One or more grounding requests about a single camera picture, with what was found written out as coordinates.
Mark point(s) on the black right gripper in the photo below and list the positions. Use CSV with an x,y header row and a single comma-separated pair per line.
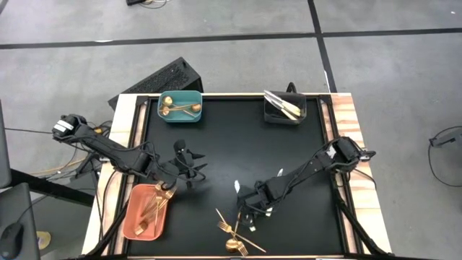
x,y
256,200

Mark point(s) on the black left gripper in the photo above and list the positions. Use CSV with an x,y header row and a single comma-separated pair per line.
x,y
186,164

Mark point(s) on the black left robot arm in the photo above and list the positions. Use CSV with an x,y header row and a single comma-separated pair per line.
x,y
108,153

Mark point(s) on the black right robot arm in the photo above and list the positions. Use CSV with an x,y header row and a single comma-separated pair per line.
x,y
307,169

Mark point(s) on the teal plastic bin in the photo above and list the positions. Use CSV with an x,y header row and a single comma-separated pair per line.
x,y
180,118

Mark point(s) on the grey plastic bin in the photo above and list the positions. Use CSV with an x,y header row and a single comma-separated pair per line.
x,y
274,119

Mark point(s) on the orange plastic tray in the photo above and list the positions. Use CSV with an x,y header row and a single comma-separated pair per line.
x,y
130,224

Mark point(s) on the black computer tower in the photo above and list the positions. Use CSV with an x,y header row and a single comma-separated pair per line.
x,y
162,77

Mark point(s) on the black beam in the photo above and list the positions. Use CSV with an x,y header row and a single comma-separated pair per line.
x,y
54,187

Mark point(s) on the yellow disc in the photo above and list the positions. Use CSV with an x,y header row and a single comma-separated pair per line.
x,y
44,240

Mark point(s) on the dark grey panel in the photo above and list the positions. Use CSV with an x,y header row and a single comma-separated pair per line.
x,y
4,144

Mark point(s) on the black computer mouse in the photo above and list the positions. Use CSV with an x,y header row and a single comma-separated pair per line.
x,y
11,238

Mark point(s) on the wood and black table frame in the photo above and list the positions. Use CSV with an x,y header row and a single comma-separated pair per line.
x,y
121,119

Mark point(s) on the black bracket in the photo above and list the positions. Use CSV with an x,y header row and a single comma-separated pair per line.
x,y
291,88

